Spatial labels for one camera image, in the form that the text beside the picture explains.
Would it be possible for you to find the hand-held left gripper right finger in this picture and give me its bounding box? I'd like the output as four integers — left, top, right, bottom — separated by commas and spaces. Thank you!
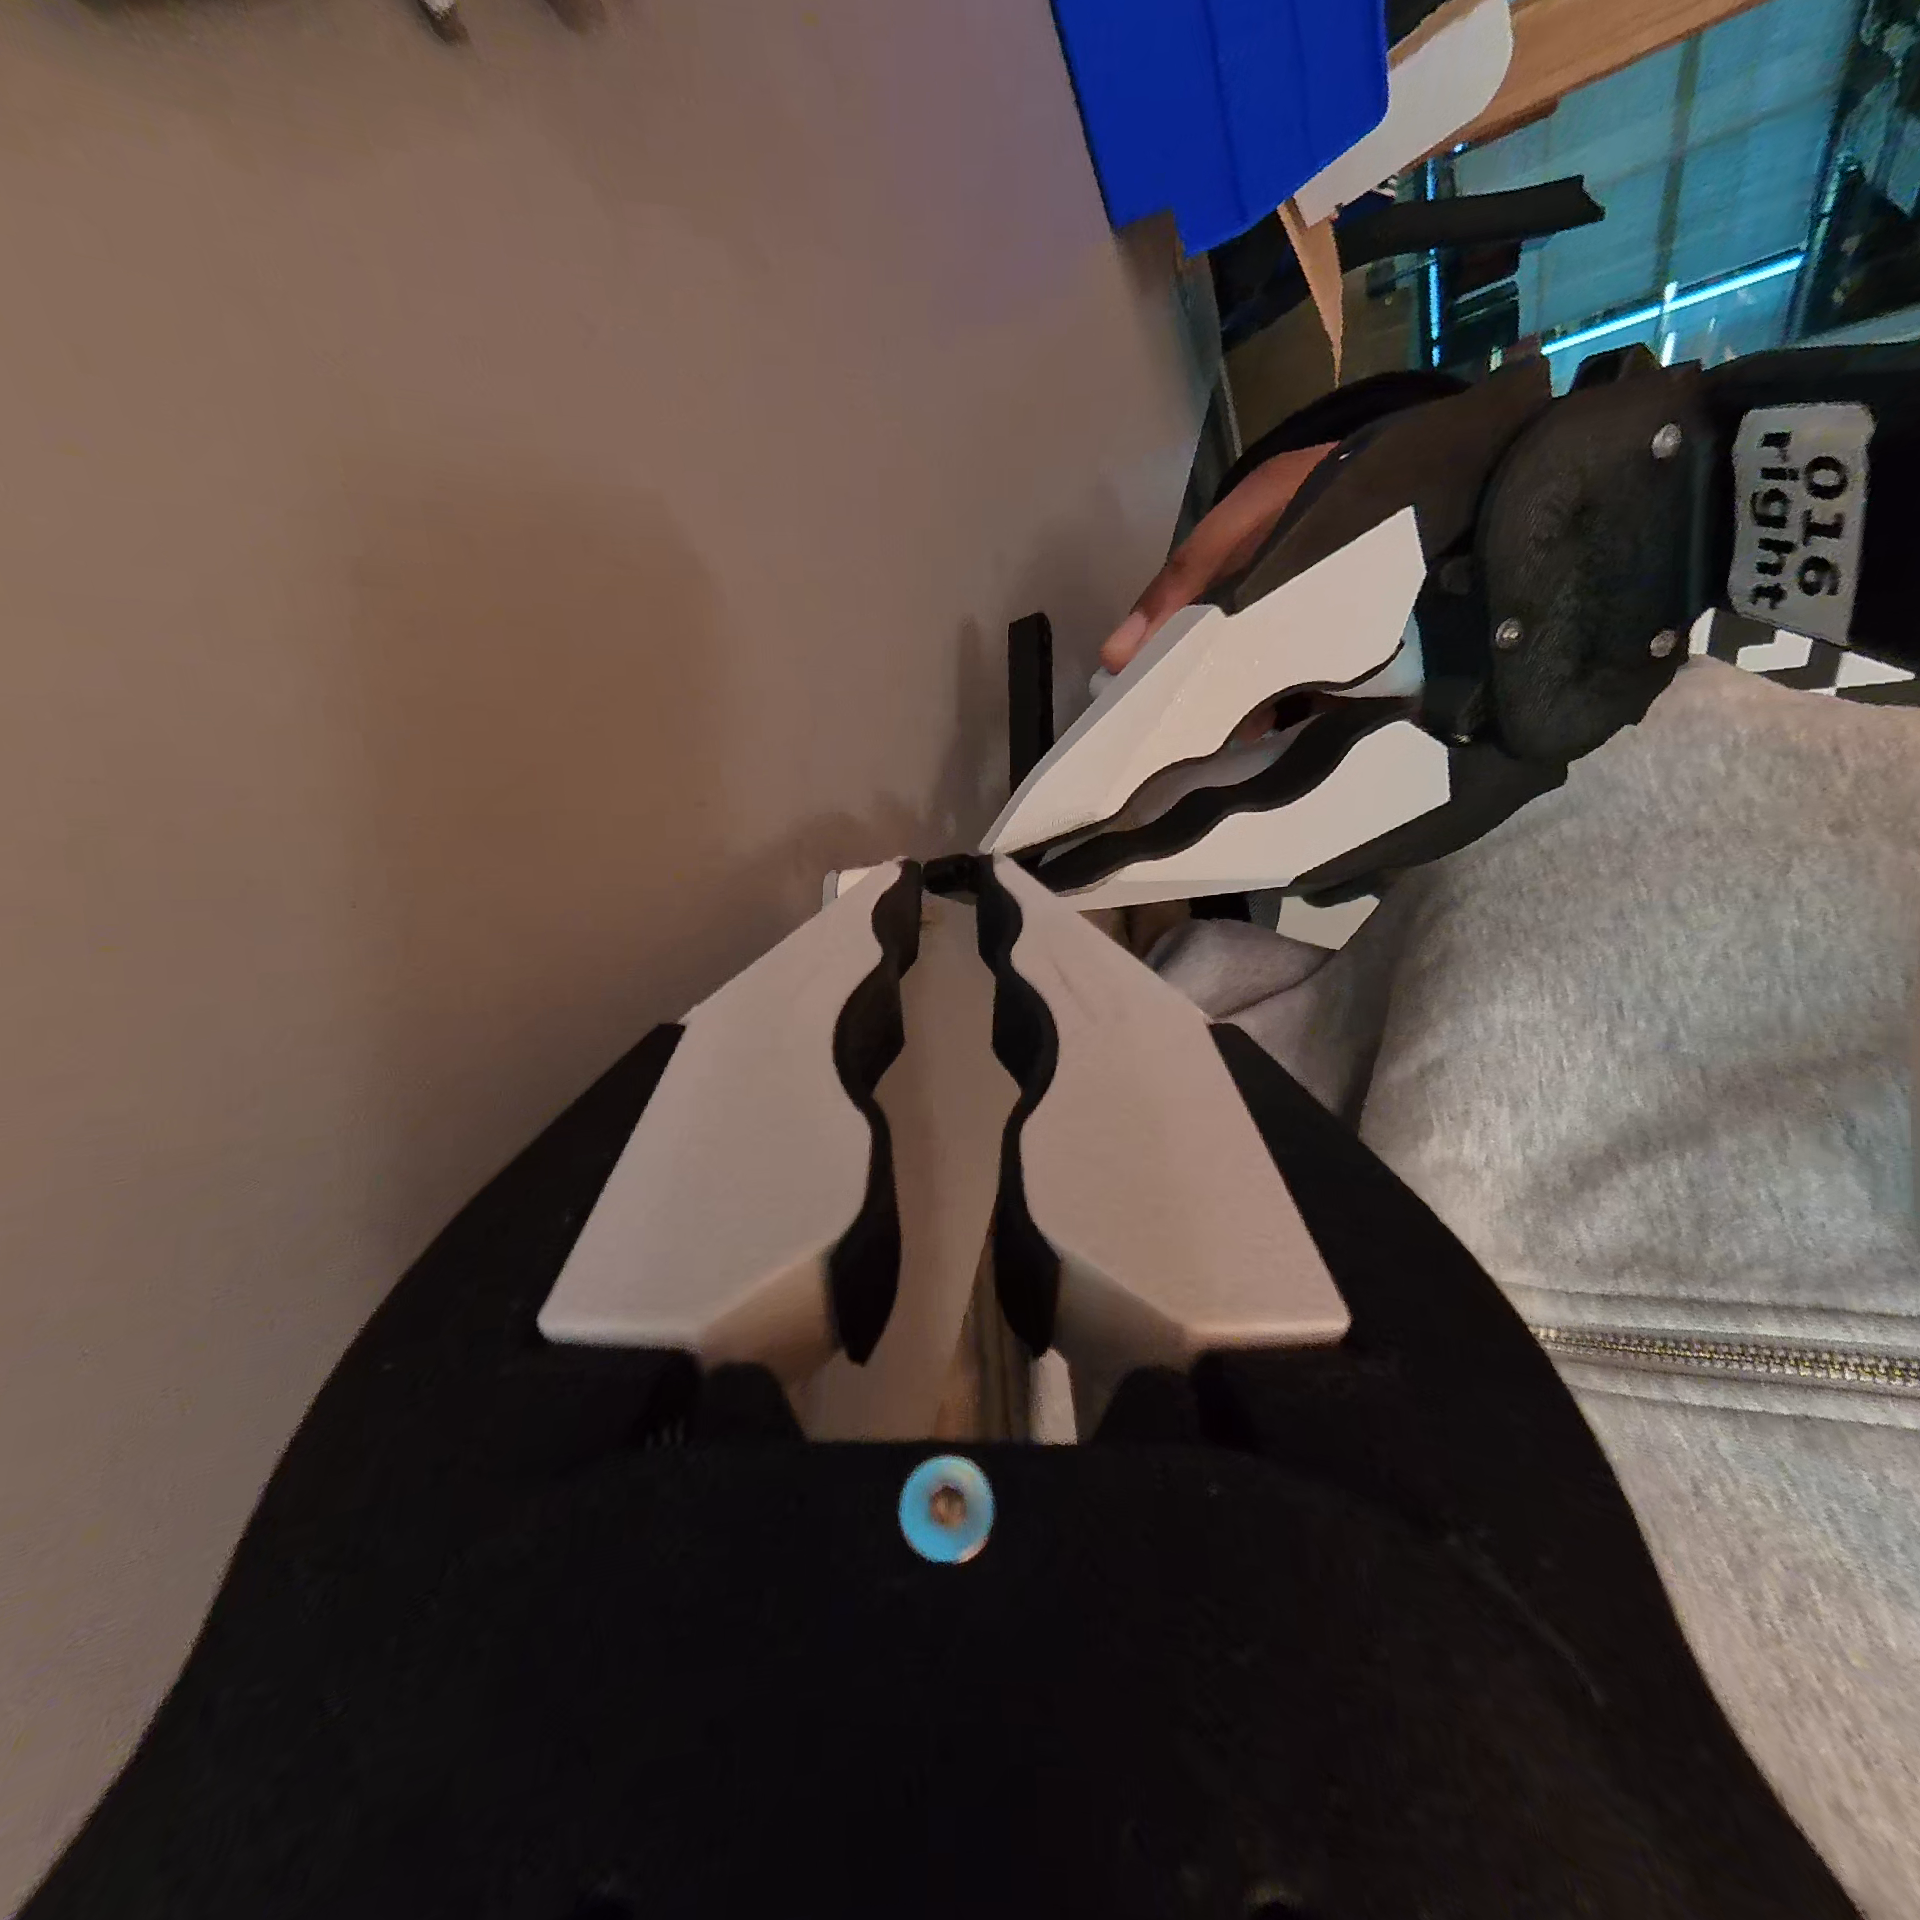
967, 860, 1357, 1370

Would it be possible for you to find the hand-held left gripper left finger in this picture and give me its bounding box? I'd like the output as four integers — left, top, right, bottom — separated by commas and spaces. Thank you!
537, 857, 928, 1370

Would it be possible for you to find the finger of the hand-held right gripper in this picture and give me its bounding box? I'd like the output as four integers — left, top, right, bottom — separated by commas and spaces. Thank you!
978, 504, 1431, 860
1043, 720, 1454, 913

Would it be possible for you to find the black lego beam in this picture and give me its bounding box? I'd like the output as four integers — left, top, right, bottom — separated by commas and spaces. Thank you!
1006, 608, 1058, 789

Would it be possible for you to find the person's right hand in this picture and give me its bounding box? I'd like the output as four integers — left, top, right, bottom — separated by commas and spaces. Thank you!
1101, 442, 1337, 681

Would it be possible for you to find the person in grey hoodie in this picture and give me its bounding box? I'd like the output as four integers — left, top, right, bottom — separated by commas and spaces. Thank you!
1152, 645, 1920, 1920

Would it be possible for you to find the cardboard box white flap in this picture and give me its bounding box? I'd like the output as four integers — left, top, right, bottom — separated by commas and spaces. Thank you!
1277, 0, 1521, 232

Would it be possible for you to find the wooden beam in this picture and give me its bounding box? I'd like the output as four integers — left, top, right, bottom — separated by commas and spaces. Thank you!
1389, 0, 1761, 149

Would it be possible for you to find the blue storage bin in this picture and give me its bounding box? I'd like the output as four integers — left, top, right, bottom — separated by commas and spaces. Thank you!
1048, 0, 1393, 260

